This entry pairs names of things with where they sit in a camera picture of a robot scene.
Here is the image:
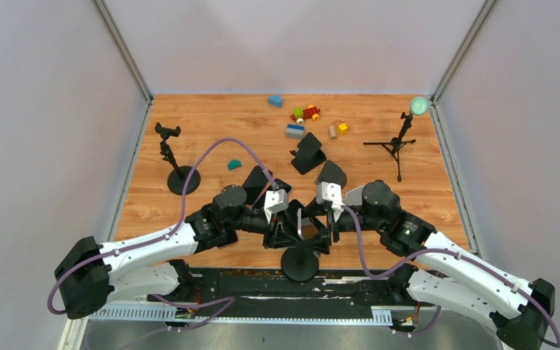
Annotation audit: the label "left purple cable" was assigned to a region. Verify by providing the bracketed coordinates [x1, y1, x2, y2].
[47, 138, 279, 316]

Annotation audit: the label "black round-base clamp stand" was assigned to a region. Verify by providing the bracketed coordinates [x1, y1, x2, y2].
[154, 122, 202, 197]

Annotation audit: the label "blue white block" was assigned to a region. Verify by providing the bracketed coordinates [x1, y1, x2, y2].
[285, 124, 306, 140]

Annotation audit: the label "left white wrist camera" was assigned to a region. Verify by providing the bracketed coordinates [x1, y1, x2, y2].
[263, 189, 289, 217]

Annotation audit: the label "black folding phone stand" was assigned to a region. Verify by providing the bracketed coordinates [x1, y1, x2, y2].
[289, 132, 327, 175]

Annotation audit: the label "white phone stand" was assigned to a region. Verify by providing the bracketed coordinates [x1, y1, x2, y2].
[343, 185, 365, 207]

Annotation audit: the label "wooden cylinder block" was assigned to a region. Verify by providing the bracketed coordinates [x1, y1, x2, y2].
[328, 125, 338, 140]

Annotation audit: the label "purple phone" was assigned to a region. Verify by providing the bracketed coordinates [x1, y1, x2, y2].
[217, 234, 238, 249]

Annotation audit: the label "blue triangular block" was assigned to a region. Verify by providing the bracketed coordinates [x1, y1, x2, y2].
[268, 95, 284, 108]

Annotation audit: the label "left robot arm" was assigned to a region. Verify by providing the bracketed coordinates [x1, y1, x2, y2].
[47, 184, 332, 319]

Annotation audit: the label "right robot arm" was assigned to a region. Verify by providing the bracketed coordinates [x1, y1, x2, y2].
[297, 180, 560, 349]

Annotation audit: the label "yellow small block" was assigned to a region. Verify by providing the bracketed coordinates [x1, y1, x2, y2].
[337, 123, 349, 135]

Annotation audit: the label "teal small block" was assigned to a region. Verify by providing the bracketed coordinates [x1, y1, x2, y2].
[227, 159, 243, 171]

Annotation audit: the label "pink phone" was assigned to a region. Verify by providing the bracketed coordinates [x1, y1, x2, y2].
[242, 166, 271, 209]

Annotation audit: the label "grey round phone stand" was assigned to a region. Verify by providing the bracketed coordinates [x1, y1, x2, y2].
[315, 160, 348, 189]

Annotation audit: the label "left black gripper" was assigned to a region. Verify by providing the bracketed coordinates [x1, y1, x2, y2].
[224, 207, 305, 250]

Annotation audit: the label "tall black round-base stand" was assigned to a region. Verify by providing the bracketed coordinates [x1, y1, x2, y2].
[281, 200, 321, 283]

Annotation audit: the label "black mini tripod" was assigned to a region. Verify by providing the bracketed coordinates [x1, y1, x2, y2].
[363, 112, 416, 182]

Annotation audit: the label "green ball on tripod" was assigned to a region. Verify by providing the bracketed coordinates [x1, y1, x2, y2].
[409, 96, 431, 116]

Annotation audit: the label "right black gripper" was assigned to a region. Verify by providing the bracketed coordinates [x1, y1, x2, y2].
[295, 197, 384, 254]

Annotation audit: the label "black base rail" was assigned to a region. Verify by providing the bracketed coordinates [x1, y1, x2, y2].
[90, 268, 435, 327]

